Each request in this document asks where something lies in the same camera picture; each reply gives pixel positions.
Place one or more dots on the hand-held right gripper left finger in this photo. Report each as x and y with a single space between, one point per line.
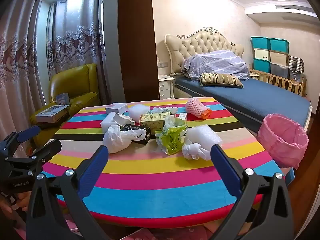
95 167

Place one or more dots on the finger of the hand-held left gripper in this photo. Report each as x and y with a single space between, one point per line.
50 148
28 133

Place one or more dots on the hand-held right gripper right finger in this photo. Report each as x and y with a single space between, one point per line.
225 167

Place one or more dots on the white plastic bag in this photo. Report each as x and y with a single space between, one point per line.
115 140

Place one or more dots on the white paper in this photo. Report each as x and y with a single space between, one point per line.
193 151

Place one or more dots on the white paper box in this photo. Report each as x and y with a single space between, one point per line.
110 123

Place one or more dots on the black cardboard box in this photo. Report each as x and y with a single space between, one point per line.
132 128

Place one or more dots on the green plastic bag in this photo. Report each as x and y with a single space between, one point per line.
172 140

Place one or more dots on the small white cardboard box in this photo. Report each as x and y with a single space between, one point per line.
115 109

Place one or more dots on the bin with pink bag liner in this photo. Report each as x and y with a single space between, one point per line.
282 145

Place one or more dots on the small white orange box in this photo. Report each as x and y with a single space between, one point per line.
182 116

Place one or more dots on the pink foam fruit net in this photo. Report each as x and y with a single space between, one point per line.
196 107

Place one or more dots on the white foam wrap sheet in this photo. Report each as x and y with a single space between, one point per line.
137 112

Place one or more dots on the yellow green cardboard box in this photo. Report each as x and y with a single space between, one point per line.
151 122

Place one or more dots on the white tissue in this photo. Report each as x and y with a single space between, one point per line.
160 110

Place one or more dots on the person's left hand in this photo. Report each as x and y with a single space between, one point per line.
21 203

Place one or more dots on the flat printed game box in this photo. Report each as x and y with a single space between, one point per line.
52 112

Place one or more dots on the small picture book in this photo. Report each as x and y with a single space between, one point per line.
62 99

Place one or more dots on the rainbow striped tablecloth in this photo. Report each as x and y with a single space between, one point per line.
150 175

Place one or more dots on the green leather armchair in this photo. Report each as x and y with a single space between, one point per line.
72 82

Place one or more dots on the bed with blue sheet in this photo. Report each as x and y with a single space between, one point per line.
262 100

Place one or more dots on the lace patterned curtain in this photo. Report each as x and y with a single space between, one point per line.
20 55
75 30

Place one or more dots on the pink patterned cloth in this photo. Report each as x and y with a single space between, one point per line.
180 233

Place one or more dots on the gold striped pillow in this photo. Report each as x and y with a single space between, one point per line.
220 80

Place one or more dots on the white carved nightstand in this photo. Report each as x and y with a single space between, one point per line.
165 87

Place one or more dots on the blue striped duvet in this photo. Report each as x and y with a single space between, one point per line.
215 62

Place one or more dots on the teal plastic storage box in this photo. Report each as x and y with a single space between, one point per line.
260 43
279 45
262 65

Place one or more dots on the clear grey storage box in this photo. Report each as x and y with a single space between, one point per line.
279 70

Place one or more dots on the dark blue box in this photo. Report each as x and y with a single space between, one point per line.
296 75

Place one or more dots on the cream plastic storage box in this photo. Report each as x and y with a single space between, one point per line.
261 54

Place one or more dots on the beige plastic storage box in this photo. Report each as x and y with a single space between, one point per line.
278 58

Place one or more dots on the black white checked bag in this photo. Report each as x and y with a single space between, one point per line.
295 63

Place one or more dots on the beige tufted headboard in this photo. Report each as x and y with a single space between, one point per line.
200 42

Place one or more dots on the dark wooden panel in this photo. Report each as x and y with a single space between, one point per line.
137 42

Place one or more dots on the narrow ceiling air vent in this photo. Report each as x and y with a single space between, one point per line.
300 18

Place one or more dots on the wooden crib rail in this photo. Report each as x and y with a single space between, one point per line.
275 80

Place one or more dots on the wall switch panel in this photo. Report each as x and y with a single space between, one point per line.
162 64

